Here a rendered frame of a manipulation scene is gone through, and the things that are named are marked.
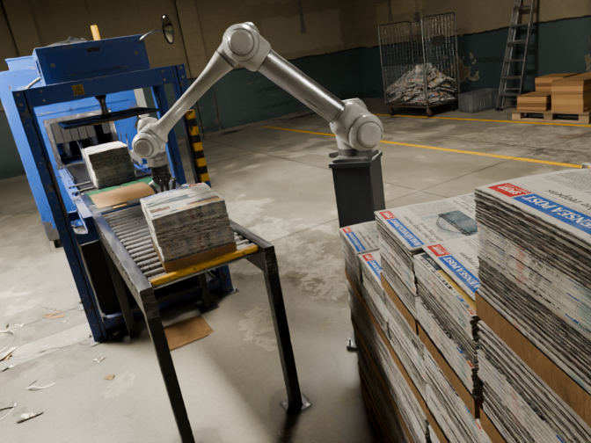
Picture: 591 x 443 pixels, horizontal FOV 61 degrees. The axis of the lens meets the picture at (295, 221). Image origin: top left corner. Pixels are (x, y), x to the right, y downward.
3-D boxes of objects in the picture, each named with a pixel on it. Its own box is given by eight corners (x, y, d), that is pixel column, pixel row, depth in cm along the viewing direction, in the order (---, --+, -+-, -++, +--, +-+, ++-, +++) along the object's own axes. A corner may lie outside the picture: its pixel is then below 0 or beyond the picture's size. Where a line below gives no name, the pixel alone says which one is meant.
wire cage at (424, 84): (461, 110, 921) (456, 10, 866) (427, 119, 887) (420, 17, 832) (416, 108, 1024) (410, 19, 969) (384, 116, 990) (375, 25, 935)
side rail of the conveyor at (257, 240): (280, 271, 205) (274, 244, 201) (268, 275, 203) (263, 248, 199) (186, 207, 319) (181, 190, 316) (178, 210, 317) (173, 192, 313)
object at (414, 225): (498, 190, 142) (498, 186, 141) (562, 221, 115) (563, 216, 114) (374, 214, 139) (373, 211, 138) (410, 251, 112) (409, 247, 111)
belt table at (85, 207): (192, 203, 321) (188, 188, 317) (87, 233, 294) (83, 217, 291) (164, 185, 380) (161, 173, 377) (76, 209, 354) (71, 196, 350)
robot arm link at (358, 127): (382, 123, 222) (397, 129, 202) (361, 153, 225) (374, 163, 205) (236, 15, 201) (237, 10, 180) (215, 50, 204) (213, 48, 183)
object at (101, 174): (137, 178, 373) (128, 144, 364) (97, 189, 360) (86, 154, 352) (127, 171, 405) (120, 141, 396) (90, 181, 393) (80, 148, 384)
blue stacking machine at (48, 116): (176, 214, 556) (127, 18, 489) (52, 250, 502) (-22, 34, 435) (146, 192, 684) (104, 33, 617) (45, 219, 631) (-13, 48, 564)
